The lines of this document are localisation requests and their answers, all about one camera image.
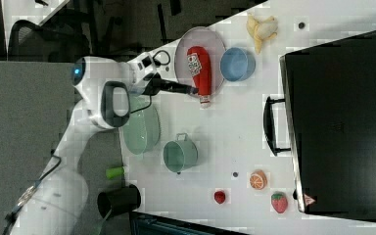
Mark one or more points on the blue bowl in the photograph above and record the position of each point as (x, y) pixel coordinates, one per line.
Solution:
(237, 64)

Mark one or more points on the large red strawberry toy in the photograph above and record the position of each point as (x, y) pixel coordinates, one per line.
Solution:
(279, 202)

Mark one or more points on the green cup with handle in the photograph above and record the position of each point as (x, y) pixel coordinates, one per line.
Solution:
(180, 154)

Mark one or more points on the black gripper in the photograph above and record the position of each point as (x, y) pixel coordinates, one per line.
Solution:
(157, 84)

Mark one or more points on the orange slice toy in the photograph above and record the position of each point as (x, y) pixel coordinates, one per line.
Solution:
(258, 180)

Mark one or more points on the grey round plate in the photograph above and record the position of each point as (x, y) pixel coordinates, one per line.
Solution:
(209, 40)

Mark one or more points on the red ketchup bottle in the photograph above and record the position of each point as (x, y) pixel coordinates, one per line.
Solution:
(199, 65)

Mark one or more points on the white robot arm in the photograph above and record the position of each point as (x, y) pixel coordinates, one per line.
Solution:
(55, 201)

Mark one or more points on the black cylinder cup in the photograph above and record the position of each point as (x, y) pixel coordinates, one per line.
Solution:
(119, 201)

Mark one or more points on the black office chair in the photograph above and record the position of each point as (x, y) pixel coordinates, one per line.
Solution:
(68, 36)

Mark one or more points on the green cylinder toy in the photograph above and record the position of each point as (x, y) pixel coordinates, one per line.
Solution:
(114, 172)

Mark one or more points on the black toaster oven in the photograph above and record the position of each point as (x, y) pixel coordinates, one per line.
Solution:
(329, 93)

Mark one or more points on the peeled toy banana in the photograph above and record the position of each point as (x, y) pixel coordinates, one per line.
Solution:
(261, 31)

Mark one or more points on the small red strawberry toy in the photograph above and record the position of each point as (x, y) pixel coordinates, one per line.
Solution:
(219, 197)

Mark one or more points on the green perforated colander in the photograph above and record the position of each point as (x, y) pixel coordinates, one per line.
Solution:
(142, 131)

